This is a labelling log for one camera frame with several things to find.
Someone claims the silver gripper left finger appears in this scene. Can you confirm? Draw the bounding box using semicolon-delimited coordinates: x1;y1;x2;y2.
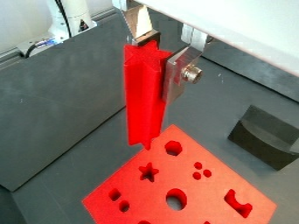
125;4;161;46

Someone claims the black block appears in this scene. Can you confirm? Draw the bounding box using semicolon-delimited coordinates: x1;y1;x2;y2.
229;105;299;171

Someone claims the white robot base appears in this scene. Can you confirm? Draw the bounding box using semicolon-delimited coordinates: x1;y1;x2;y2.
47;0;98;44

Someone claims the aluminium frame rail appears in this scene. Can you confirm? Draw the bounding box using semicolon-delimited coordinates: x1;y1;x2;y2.
0;9;115;70

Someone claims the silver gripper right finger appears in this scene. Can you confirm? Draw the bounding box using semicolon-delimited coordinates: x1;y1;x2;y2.
163;24;209;104

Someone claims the red star-shaped peg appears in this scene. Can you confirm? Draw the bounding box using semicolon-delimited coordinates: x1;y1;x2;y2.
125;40;171;150

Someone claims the black cable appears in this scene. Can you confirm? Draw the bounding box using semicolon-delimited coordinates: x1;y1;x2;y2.
23;0;72;60

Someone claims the red shape-sorting board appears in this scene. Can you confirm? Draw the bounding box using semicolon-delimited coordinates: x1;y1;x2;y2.
83;125;277;224

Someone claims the dark grey raised plate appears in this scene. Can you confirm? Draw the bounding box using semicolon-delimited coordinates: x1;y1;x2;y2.
0;16;127;192

